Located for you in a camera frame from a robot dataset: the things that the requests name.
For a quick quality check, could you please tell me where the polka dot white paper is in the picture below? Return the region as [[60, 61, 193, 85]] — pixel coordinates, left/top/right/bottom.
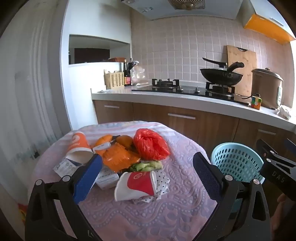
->
[[134, 173, 170, 204]]

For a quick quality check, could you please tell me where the wooden cutting board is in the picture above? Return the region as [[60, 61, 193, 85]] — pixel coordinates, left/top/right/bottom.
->
[[226, 45, 258, 99]]

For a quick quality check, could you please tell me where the white crumpled cloth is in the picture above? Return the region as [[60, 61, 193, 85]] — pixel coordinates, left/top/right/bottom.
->
[[276, 105, 292, 120]]

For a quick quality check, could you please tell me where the wooden kitchen base cabinet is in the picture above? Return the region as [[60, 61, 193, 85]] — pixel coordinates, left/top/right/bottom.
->
[[92, 100, 296, 163]]

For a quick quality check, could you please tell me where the clear plastic bag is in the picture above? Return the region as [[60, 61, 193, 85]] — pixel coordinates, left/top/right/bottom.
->
[[131, 66, 149, 86]]

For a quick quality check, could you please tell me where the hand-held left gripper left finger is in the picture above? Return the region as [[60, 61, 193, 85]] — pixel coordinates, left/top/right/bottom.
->
[[25, 153, 103, 241]]

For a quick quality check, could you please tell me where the beige slotted basket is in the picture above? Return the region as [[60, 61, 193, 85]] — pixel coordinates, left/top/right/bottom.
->
[[104, 70, 125, 90]]

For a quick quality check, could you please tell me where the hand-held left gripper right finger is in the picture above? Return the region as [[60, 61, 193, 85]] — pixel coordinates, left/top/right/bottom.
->
[[193, 152, 271, 241]]

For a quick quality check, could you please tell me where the black wok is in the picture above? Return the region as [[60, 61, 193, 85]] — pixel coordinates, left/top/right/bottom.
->
[[200, 61, 245, 86]]

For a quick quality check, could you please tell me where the large orange peel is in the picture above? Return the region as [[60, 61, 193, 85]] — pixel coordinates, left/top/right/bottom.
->
[[92, 135, 114, 156]]

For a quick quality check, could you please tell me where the person's right hand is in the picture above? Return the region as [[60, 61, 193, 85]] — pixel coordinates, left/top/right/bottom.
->
[[270, 192, 296, 232]]

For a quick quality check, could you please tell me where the red plastic bag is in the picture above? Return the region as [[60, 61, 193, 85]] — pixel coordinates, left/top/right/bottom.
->
[[133, 128, 171, 161]]

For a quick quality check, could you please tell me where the red paper cup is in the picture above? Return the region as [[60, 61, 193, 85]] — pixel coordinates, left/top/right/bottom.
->
[[114, 171, 158, 202]]

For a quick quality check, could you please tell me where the colourful puzzle cube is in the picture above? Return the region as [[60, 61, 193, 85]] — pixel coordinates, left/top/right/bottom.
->
[[251, 96, 262, 109]]

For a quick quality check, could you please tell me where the green vegetable scrap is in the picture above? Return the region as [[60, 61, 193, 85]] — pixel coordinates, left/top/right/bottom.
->
[[128, 161, 163, 172]]

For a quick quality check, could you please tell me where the dark soy sauce bottle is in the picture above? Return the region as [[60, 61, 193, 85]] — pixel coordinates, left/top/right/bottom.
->
[[123, 60, 131, 87]]

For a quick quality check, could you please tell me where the red yellow packet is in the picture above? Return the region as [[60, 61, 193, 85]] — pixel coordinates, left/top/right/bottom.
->
[[18, 203, 27, 226]]

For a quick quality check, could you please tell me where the black gas stove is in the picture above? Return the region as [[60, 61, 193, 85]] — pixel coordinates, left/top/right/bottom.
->
[[131, 79, 252, 106]]

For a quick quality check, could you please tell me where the white medicine box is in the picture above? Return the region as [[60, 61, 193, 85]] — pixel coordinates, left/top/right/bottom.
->
[[95, 167, 119, 190]]

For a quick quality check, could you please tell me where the white blister pack box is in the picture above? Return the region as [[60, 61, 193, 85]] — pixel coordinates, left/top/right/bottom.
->
[[53, 157, 80, 178]]

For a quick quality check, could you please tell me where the beige rice cooker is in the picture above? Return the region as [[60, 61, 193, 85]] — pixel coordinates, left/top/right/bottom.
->
[[251, 68, 284, 110]]

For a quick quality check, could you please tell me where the small orange peel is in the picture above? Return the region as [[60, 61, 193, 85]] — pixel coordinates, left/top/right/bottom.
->
[[116, 135, 134, 150]]

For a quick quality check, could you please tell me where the orange paper cup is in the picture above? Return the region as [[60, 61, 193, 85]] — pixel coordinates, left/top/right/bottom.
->
[[63, 131, 94, 166]]

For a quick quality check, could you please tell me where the light blue plastic basket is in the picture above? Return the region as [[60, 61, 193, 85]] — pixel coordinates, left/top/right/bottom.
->
[[210, 142, 266, 186]]

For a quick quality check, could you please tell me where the long white cabinet handle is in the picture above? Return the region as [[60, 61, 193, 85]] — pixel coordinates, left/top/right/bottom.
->
[[168, 113, 196, 120]]

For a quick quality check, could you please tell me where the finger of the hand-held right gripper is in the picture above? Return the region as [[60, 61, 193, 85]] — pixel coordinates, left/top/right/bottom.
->
[[285, 138, 296, 154], [256, 138, 296, 198]]

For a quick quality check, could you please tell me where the orange wall cabinet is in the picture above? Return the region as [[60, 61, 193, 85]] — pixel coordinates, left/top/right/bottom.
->
[[243, 0, 296, 44]]

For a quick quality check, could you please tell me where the orange plastic bag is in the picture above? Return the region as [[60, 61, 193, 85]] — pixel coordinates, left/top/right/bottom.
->
[[102, 142, 141, 173]]

